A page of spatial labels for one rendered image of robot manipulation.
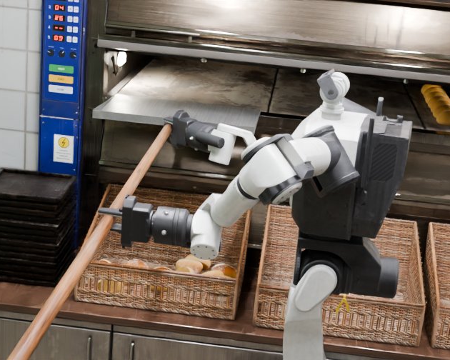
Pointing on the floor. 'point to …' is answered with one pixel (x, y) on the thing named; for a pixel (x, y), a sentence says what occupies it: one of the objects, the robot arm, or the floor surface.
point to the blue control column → (51, 125)
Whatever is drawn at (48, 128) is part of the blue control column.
